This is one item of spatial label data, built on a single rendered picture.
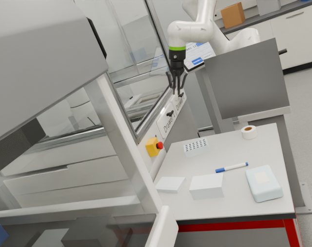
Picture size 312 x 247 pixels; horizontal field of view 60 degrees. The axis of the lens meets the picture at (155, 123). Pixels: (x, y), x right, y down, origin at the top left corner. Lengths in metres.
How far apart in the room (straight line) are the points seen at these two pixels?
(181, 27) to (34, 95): 1.03
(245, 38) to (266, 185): 0.97
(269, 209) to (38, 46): 0.82
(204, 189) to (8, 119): 0.77
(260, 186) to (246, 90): 0.72
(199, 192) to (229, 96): 0.71
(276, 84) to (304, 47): 2.87
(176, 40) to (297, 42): 3.12
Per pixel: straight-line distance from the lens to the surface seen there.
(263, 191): 0.99
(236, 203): 1.03
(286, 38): 4.36
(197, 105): 3.29
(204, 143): 1.38
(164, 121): 1.58
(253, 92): 1.59
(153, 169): 1.38
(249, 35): 1.73
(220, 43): 1.81
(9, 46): 0.51
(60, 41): 0.61
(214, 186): 1.05
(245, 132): 1.37
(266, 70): 1.55
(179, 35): 1.42
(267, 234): 1.06
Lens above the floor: 1.43
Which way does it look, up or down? 20 degrees down
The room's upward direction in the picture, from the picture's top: 23 degrees counter-clockwise
